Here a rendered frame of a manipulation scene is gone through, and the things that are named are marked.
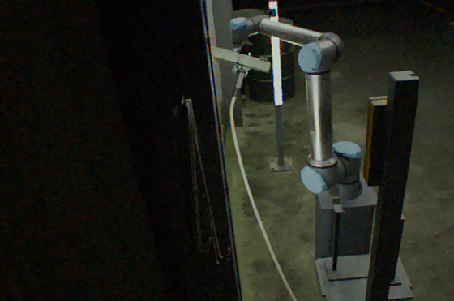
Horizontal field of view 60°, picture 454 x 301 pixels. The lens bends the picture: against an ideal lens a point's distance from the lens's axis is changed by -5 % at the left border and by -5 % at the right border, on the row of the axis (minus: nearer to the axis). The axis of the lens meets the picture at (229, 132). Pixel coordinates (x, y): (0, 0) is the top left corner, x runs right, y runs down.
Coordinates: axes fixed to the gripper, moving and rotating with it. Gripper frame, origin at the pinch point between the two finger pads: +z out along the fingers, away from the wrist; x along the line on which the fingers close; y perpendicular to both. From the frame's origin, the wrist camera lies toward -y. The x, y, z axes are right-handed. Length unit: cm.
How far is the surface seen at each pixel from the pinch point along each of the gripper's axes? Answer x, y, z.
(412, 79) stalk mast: -26, -42, 99
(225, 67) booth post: -9, 72, -197
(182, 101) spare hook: 24, -20, 97
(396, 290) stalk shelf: -66, 34, 90
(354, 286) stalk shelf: -53, 39, 87
